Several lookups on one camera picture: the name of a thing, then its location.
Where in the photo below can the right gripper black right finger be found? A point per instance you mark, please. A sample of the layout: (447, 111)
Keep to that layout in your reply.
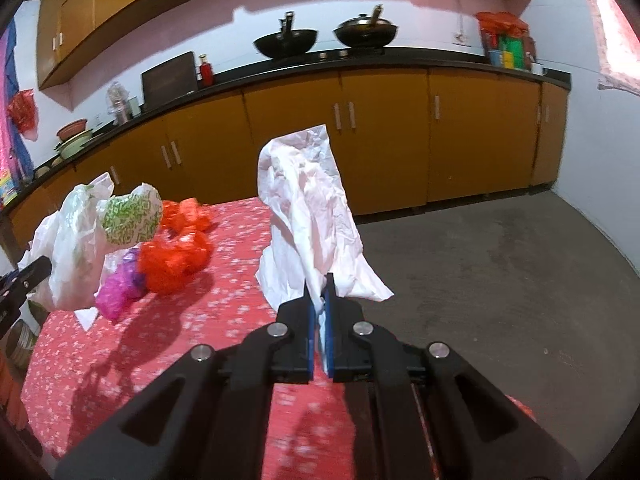
(434, 416)

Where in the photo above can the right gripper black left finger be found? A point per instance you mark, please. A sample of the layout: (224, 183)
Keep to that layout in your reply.
(206, 417)

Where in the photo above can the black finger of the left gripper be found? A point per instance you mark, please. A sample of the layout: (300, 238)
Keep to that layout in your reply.
(15, 288)

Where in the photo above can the white green-print plastic bag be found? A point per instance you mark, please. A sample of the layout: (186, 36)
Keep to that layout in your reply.
(85, 239)

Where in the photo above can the magenta plastic bag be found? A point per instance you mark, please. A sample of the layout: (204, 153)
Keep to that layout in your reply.
(122, 288)

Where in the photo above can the orange plastic bag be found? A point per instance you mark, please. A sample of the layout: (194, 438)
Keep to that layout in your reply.
(187, 214)
(168, 264)

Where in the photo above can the brown lower kitchen cabinets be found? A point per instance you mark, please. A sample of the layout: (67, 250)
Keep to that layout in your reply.
(401, 137)

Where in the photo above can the red floral tablecloth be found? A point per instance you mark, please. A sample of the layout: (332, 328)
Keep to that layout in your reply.
(77, 377)

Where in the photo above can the stacked basins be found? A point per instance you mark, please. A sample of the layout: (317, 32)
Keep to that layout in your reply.
(72, 138)

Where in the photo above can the clear bag with jar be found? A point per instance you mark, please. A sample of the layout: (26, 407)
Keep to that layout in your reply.
(118, 96)

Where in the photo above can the dark cutting board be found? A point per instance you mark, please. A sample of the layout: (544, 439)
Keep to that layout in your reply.
(169, 80)

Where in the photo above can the red bottle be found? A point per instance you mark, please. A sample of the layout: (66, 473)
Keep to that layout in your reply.
(206, 71)

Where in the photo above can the black countertop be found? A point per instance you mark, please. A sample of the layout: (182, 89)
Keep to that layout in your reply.
(335, 60)

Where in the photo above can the black wok left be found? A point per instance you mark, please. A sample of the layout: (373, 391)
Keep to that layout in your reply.
(288, 42)

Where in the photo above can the black wok with lid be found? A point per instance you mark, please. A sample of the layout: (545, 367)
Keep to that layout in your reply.
(366, 31)

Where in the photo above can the red bag hanging on wall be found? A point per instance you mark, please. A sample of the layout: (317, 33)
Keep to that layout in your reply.
(23, 111)

